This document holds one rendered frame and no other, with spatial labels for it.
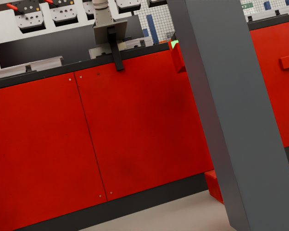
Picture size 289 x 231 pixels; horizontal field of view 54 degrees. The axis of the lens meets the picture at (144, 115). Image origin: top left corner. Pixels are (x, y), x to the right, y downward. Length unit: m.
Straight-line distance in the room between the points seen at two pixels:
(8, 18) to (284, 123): 5.82
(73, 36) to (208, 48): 1.59
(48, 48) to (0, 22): 4.40
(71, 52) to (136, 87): 0.88
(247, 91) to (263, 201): 0.34
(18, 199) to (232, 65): 1.24
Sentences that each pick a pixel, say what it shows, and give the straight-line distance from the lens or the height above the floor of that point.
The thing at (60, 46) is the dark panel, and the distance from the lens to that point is 2.36.
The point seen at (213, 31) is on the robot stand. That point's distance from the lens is 0.95.
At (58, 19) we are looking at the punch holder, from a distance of 1.84.
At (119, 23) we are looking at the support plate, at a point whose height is 0.99.
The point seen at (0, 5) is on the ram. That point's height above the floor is 1.34.
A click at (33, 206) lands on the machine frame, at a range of 1.64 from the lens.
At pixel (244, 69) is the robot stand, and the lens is 0.96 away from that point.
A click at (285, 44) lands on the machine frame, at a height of 0.70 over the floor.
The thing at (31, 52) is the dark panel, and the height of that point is 1.21.
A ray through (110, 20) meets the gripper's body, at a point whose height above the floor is 1.07.
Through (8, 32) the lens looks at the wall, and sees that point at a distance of 6.61.
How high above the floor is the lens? 0.42
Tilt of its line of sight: 3 degrees up
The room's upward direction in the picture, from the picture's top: 15 degrees counter-clockwise
